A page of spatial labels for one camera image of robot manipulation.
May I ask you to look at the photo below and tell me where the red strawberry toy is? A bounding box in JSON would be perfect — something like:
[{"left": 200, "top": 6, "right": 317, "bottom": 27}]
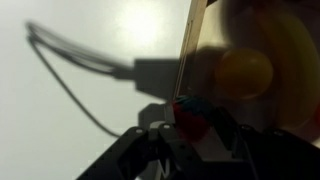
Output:
[{"left": 172, "top": 95, "right": 212, "bottom": 142}]

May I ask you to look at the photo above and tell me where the yellow banana toy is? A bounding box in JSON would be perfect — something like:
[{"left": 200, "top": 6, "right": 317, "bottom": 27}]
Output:
[{"left": 254, "top": 7, "right": 320, "bottom": 129}]

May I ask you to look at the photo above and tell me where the wooden tray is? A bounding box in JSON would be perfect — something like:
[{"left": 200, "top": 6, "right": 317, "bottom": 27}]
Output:
[{"left": 175, "top": 0, "right": 320, "bottom": 144}]

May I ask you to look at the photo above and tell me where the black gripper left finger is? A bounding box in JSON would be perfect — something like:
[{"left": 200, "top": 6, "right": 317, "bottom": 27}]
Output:
[{"left": 76, "top": 105, "right": 203, "bottom": 180}]

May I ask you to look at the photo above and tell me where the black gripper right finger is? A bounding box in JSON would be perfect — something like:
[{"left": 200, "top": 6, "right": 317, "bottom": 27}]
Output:
[{"left": 209, "top": 107, "right": 320, "bottom": 180}]

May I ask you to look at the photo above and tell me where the yellow-orange peach toy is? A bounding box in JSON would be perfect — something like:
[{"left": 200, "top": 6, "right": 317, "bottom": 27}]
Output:
[{"left": 215, "top": 48, "right": 274, "bottom": 99}]

